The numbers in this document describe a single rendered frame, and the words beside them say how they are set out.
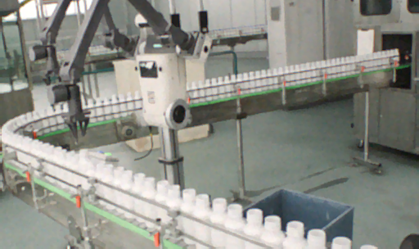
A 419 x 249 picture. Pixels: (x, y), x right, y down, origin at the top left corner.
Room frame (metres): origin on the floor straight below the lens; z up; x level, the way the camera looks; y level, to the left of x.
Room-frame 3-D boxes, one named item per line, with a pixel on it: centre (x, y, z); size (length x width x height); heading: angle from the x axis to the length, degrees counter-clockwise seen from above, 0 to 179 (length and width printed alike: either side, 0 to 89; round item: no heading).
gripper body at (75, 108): (1.64, 0.27, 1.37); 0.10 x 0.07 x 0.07; 128
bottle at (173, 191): (1.22, -0.06, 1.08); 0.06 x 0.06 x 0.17
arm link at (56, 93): (1.62, 0.30, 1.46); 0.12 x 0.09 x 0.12; 129
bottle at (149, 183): (1.31, 0.02, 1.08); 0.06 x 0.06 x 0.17
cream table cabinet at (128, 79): (5.97, -0.23, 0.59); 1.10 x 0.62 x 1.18; 110
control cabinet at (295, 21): (7.26, -2.63, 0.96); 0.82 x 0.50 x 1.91; 110
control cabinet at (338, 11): (7.57, -3.48, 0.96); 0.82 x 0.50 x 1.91; 110
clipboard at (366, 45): (4.54, -2.42, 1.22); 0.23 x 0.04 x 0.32; 20
